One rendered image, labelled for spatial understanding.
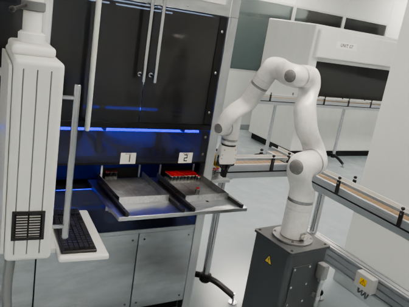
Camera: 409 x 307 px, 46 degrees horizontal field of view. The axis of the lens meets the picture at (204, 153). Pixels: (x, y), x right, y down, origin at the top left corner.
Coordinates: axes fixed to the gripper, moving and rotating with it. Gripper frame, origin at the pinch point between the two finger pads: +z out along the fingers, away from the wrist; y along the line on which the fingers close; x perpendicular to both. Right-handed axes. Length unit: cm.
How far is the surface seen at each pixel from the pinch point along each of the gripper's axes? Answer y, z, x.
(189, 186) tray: 6.5, 15.2, -20.7
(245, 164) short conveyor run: -44, 10, -41
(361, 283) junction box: -80, 55, 38
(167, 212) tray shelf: 34.3, 15.5, 9.4
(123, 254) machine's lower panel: 36, 58, -30
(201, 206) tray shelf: 13.5, 15.5, 5.5
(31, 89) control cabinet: 102, -42, 25
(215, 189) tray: -5.9, 14.9, -13.8
